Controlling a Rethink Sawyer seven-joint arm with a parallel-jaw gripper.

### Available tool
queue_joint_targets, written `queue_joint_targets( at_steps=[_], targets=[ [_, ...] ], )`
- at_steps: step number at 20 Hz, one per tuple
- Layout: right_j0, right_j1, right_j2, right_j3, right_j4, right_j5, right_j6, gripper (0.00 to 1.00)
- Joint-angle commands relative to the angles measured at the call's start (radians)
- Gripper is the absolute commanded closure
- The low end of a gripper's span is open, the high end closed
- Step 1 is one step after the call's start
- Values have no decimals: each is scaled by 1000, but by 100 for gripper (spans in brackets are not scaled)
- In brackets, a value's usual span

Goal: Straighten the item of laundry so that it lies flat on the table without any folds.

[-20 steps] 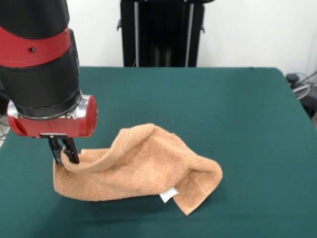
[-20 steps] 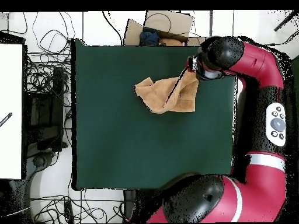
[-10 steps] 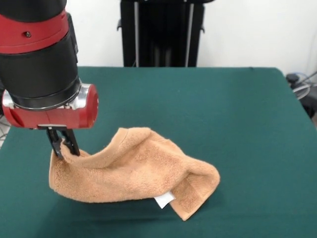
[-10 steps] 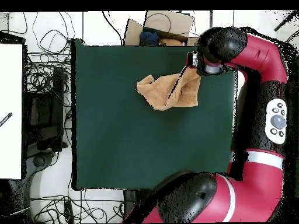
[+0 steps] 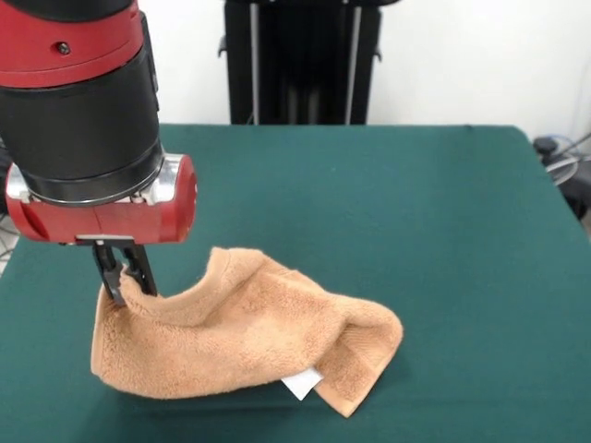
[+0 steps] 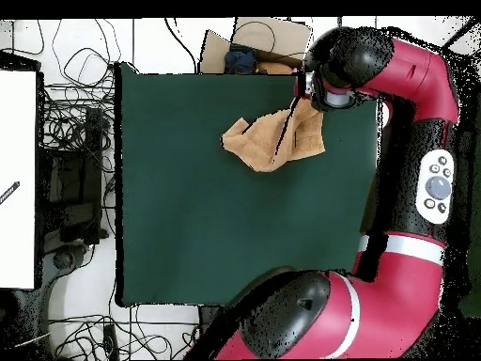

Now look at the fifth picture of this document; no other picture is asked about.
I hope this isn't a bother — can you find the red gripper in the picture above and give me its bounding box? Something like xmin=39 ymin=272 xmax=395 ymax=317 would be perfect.
xmin=5 ymin=154 xmax=199 ymax=307

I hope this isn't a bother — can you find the tan terry towel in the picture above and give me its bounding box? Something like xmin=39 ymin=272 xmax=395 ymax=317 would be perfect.
xmin=90 ymin=246 xmax=404 ymax=419

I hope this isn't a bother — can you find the dark green table cloth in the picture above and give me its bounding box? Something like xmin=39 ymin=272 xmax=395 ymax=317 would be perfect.
xmin=0 ymin=123 xmax=591 ymax=443

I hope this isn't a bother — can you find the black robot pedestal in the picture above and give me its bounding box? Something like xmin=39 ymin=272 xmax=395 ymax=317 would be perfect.
xmin=217 ymin=0 xmax=384 ymax=126

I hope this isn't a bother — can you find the black pedestal foot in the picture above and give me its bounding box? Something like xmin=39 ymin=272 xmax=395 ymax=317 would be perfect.
xmin=533 ymin=137 xmax=561 ymax=156

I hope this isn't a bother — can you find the black cable bundle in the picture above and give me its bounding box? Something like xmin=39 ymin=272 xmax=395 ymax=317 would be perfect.
xmin=543 ymin=132 xmax=591 ymax=221

